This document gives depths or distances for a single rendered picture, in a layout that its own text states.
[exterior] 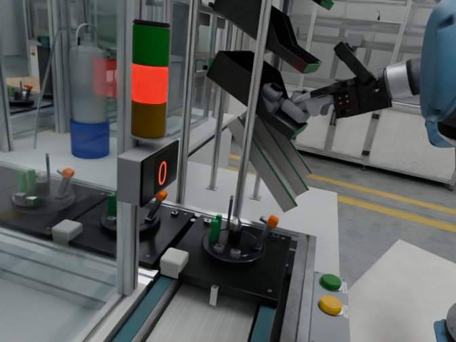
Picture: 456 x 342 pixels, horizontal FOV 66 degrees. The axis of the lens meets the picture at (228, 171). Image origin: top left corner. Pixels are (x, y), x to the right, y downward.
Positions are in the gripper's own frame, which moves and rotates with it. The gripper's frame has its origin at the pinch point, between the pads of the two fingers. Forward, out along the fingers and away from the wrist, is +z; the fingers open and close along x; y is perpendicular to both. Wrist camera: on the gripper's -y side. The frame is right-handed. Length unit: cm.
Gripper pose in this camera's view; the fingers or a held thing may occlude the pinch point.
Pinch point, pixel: (301, 98)
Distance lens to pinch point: 91.4
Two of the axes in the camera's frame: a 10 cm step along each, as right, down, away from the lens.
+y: 2.1, 9.8, 0.5
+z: -8.0, 1.4, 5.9
